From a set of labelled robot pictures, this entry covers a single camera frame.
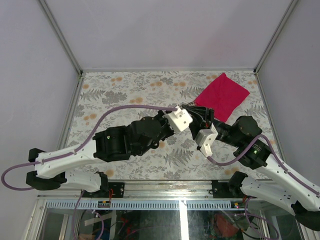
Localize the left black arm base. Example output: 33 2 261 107
83 171 125 199

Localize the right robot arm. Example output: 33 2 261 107
183 105 320 231

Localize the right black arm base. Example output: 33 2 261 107
208 171 248 199

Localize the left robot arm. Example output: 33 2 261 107
26 110 174 198

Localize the magenta folded cloth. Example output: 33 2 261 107
194 73 250 123

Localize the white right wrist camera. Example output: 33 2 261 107
195 124 218 158

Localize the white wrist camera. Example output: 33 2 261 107
163 105 193 133
195 124 218 158

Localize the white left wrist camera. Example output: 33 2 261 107
163 105 193 133

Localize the aluminium front rail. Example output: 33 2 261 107
35 180 247 211

